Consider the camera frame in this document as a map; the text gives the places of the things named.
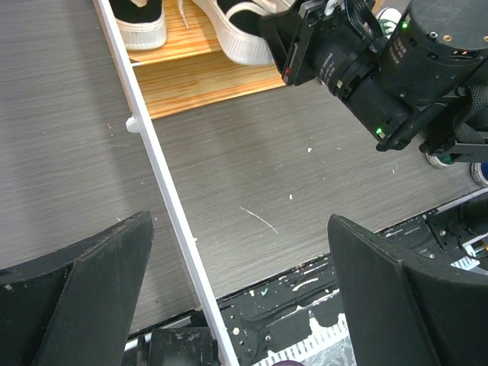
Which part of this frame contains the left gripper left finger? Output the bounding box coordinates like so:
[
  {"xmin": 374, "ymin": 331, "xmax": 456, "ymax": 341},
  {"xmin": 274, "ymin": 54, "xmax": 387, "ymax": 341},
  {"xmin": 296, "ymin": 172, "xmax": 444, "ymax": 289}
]
[{"xmin": 1, "ymin": 211, "xmax": 154, "ymax": 365}]

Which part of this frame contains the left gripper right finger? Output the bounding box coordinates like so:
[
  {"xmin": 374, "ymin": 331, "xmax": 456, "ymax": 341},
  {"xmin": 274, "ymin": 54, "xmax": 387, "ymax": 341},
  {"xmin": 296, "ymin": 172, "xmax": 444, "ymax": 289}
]
[{"xmin": 328, "ymin": 214, "xmax": 487, "ymax": 365}]

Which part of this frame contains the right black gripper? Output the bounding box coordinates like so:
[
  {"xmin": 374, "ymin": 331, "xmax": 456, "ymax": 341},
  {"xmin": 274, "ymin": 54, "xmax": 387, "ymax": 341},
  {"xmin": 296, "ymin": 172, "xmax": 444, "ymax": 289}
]
[{"xmin": 258, "ymin": 1, "xmax": 377, "ymax": 86}]

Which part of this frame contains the black white sneaker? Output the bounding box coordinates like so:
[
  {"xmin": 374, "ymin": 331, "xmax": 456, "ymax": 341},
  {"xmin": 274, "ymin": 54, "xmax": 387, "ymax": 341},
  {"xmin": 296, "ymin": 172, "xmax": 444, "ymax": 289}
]
[
  {"xmin": 194, "ymin": 0, "xmax": 293, "ymax": 66},
  {"xmin": 109, "ymin": 0, "xmax": 167, "ymax": 51}
]

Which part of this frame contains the white cabinet door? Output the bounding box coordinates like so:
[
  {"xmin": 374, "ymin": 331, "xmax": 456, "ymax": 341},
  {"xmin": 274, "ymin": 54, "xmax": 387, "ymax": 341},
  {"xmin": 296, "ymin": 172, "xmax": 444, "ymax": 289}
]
[{"xmin": 94, "ymin": 1, "xmax": 239, "ymax": 365}]

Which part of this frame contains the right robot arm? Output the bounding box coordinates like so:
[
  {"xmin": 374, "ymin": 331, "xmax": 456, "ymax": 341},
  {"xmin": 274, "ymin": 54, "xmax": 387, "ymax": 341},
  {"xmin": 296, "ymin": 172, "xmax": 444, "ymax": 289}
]
[{"xmin": 258, "ymin": 1, "xmax": 487, "ymax": 162}]

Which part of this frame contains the wooden shoe cabinet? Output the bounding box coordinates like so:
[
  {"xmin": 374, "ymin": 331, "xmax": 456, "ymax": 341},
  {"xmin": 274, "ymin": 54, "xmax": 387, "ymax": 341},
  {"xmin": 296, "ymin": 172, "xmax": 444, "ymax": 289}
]
[{"xmin": 127, "ymin": 1, "xmax": 283, "ymax": 118}]

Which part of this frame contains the green sneaker upper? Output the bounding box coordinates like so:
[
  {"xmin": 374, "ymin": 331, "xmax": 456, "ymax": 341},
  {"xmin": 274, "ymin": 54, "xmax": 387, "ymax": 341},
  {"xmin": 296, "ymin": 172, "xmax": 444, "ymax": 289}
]
[{"xmin": 376, "ymin": 7, "xmax": 402, "ymax": 38}]

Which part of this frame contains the green sneaker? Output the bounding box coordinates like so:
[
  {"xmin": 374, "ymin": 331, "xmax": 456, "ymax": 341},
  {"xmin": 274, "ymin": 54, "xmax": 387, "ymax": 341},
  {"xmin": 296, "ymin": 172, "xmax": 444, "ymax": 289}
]
[
  {"xmin": 424, "ymin": 153, "xmax": 454, "ymax": 169},
  {"xmin": 376, "ymin": 7, "xmax": 402, "ymax": 38}
]

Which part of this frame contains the green sneaker lower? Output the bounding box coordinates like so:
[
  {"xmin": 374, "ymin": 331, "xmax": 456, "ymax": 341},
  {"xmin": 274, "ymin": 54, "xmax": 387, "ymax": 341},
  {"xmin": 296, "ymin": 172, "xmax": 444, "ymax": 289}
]
[{"xmin": 424, "ymin": 153, "xmax": 454, "ymax": 169}]

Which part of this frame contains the blue sneaker lower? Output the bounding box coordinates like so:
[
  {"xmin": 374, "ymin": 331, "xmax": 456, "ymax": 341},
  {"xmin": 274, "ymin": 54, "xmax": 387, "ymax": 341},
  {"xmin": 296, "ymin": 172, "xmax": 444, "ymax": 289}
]
[{"xmin": 470, "ymin": 162, "xmax": 488, "ymax": 188}]

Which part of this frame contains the white cable tray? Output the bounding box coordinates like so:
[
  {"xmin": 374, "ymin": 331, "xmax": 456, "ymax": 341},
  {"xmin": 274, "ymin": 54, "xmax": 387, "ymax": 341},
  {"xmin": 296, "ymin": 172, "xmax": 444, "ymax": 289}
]
[{"xmin": 255, "ymin": 251, "xmax": 488, "ymax": 366}]

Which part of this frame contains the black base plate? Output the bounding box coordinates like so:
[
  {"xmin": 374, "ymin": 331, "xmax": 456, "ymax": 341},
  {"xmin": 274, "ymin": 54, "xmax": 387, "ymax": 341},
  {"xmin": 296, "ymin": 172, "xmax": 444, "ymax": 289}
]
[{"xmin": 121, "ymin": 190, "xmax": 488, "ymax": 366}]

